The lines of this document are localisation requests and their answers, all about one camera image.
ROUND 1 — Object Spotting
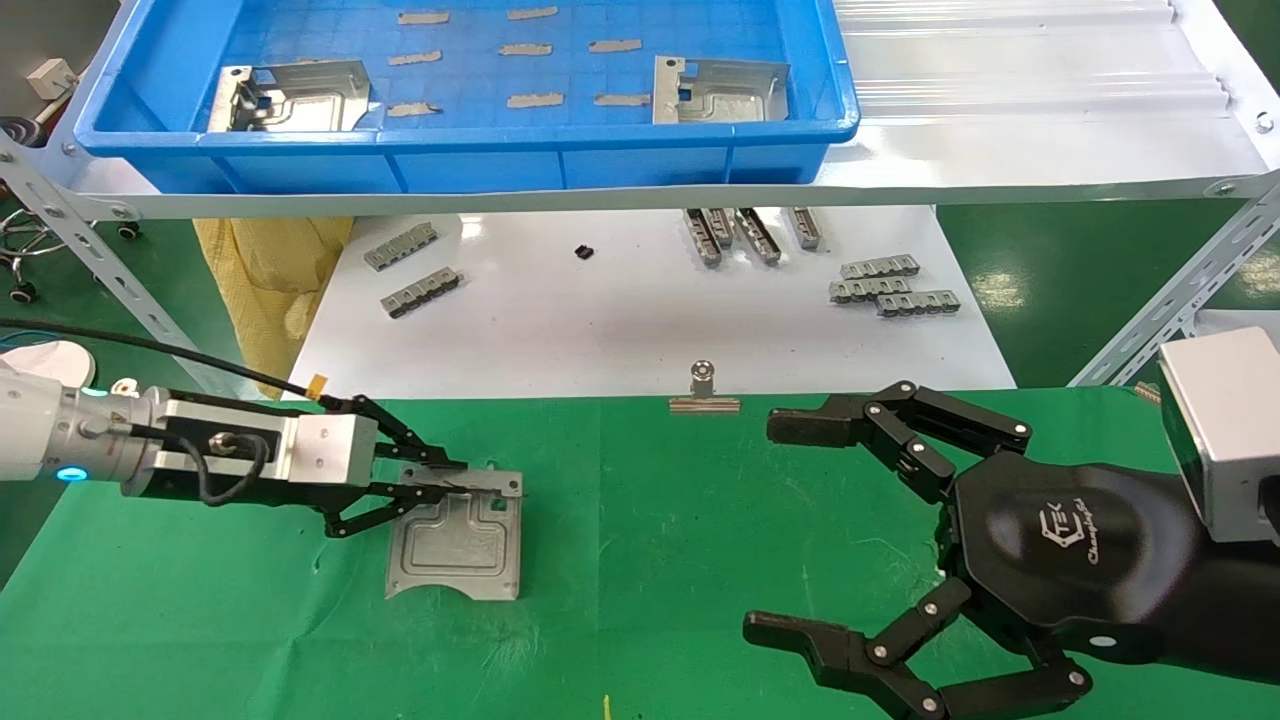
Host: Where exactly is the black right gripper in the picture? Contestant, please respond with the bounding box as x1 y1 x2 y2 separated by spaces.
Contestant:
742 380 1201 720

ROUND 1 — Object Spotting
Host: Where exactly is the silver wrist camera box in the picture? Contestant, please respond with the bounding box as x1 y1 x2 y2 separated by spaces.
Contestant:
160 398 381 488
1158 326 1280 546

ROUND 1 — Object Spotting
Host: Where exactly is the yellow woven bag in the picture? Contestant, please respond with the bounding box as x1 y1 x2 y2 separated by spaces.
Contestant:
193 215 356 399

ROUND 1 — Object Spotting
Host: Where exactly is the white electrical box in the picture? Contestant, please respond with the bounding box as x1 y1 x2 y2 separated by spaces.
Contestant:
26 58 79 101

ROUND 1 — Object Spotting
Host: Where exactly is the blue plastic bin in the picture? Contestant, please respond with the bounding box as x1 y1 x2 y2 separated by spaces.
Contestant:
72 0 861 196

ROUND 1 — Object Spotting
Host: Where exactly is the chrome swivel chair base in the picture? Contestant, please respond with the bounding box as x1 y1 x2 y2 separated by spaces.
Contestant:
0 200 141 306

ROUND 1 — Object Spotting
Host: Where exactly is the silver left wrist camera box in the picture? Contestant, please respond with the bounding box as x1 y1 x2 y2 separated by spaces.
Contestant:
160 398 381 488

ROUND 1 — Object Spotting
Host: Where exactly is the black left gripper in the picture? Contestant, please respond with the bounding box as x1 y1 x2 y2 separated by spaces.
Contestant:
125 390 471 541

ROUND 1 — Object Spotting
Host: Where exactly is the grey metal shelf rack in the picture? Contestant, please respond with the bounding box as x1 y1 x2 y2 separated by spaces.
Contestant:
0 0 1280 399

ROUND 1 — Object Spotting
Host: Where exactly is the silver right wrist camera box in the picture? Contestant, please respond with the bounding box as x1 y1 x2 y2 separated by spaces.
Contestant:
1158 326 1280 546

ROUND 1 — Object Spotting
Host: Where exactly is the black camera cable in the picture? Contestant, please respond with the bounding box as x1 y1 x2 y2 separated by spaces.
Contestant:
0 318 336 403

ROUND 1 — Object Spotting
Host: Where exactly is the white round base disc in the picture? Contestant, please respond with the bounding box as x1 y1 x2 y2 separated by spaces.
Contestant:
0 340 97 391

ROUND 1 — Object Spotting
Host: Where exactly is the green table mat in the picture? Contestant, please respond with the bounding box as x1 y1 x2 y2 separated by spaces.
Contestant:
0 388 1280 720

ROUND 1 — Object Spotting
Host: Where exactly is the stamped sheet metal bracket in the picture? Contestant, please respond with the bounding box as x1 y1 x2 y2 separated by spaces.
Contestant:
652 56 791 126
385 468 525 603
207 60 373 134

